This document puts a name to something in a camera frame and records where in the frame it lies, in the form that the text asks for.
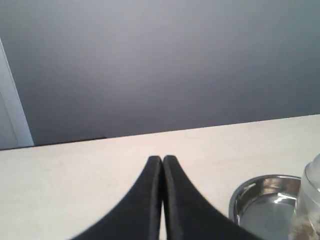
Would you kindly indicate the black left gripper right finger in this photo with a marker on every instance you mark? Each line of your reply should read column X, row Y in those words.
column 188, row 215

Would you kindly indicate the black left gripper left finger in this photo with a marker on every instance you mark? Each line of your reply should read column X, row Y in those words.
column 138, row 215

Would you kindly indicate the clear plastic shaker bottle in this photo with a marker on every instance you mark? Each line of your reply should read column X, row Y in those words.
column 305, row 222

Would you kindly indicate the round stainless steel plate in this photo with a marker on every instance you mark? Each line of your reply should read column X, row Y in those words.
column 264, row 205

